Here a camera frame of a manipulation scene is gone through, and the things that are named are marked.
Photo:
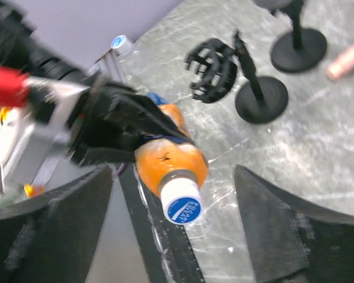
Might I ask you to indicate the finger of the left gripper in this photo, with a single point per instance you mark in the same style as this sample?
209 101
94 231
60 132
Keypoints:
141 113

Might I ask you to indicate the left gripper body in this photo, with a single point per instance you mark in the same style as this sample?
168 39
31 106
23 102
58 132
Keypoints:
100 132

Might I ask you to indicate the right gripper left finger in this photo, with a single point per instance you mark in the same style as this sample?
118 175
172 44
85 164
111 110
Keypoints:
53 237

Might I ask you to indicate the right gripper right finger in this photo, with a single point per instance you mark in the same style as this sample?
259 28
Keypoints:
290 239

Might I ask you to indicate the orange juice bottle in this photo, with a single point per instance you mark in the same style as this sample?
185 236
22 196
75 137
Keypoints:
162 158

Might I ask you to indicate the orange bottle cap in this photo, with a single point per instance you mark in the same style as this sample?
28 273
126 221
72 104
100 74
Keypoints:
181 201

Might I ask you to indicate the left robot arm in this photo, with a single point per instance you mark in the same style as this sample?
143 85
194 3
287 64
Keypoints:
18 50

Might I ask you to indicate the clear empty bottle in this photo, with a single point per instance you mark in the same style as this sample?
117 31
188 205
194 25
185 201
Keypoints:
108 64

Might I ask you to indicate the blue clear bottle cap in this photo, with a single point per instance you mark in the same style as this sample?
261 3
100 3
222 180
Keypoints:
121 43

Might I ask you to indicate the glitter microphone stand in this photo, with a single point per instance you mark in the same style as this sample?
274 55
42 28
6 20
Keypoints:
299 50

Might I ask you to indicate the pink microphone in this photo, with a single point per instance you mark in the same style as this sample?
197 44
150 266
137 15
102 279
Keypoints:
343 65

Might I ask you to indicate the shock mount stand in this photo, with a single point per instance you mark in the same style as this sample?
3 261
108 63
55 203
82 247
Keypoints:
260 100

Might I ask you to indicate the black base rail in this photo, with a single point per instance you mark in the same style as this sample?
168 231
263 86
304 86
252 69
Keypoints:
165 248

